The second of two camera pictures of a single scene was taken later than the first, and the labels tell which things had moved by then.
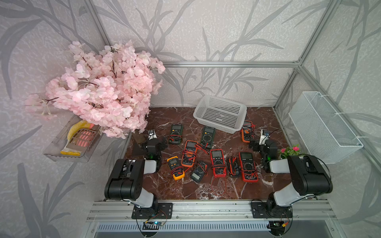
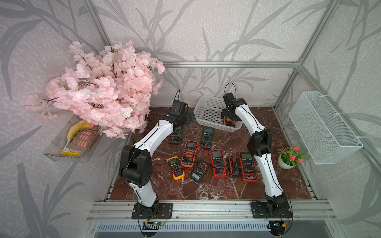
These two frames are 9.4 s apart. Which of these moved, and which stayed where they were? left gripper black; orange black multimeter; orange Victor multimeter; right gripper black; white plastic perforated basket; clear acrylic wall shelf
Moved: orange black multimeter; right gripper black; left gripper black
Stayed: white plastic perforated basket; orange Victor multimeter; clear acrylic wall shelf
